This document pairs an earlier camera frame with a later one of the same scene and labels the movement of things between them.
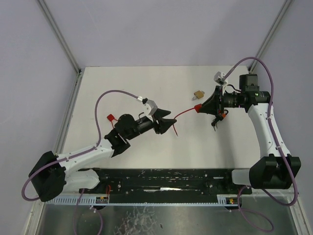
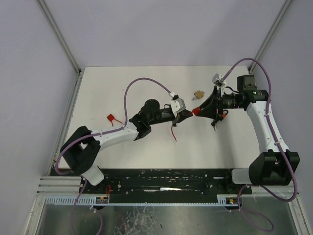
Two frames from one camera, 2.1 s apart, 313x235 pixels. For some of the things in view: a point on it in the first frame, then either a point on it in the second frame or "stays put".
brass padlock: x=198 y=95 stays put
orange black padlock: x=224 y=115 stays put
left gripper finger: x=159 y=113 -> x=186 y=113
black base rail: x=124 y=182 stays put
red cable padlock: x=111 y=117 stays put
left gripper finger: x=165 y=123 -> x=180 y=116
